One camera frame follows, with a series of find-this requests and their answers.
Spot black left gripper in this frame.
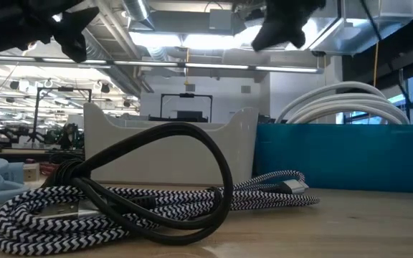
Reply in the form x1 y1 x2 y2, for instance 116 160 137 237
0 0 100 64

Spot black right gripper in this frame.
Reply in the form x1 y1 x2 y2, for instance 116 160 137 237
232 0 328 52

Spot thick black cable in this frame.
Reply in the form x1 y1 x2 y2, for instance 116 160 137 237
43 122 234 247

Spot grey ceiling box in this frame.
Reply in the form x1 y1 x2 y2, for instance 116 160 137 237
209 9 233 31

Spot long ceiling light strip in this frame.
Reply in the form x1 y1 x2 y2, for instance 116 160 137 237
0 55 324 75

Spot teal plastic bin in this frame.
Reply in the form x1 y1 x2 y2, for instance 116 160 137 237
252 123 413 194

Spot small white box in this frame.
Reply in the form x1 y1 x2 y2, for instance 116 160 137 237
22 163 41 183

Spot light grey plastic bin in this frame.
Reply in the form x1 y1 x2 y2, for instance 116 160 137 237
83 102 260 186

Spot large black rig frame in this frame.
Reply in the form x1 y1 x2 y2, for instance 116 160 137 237
32 87 93 144

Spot round silver duct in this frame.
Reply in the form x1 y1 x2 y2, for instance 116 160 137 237
122 0 156 32

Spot silver rectangular ventilation duct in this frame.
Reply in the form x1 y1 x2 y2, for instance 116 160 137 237
308 0 413 57

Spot black hanging cable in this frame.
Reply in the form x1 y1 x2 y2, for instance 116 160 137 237
359 0 413 125

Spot white coiled cable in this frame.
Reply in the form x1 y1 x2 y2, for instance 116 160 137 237
275 81 411 125

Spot yellow hanging cord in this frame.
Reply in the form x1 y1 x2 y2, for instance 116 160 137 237
372 41 380 87

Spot small black rig frame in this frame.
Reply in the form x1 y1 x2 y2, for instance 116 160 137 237
160 92 214 123

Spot black white braided cable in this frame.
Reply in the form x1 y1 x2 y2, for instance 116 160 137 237
0 170 321 257

